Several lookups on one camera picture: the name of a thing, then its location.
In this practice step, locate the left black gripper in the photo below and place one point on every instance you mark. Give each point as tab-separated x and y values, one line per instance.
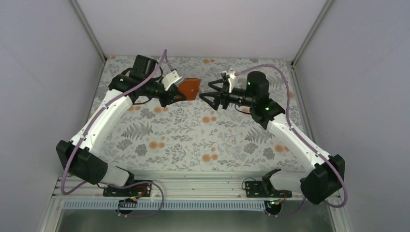
171	94

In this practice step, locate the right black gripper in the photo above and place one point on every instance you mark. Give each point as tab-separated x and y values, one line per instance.
223	96

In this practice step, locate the brown leather card holder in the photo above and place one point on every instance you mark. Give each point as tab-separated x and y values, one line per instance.
190	88

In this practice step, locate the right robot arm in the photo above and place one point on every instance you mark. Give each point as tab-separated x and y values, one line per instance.
323	173

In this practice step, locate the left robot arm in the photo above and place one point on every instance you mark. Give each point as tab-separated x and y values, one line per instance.
78	156

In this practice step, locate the floral patterned table mat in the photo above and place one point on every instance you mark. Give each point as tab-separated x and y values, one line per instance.
191	136

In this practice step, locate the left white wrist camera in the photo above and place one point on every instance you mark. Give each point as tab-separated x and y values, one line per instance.
169	79

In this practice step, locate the aluminium rail frame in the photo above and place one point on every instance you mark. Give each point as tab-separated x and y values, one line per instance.
177	185

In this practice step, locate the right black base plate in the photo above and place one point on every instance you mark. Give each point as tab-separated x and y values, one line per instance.
256	189

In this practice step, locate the blue slotted cable duct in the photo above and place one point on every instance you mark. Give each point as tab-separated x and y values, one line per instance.
219	205

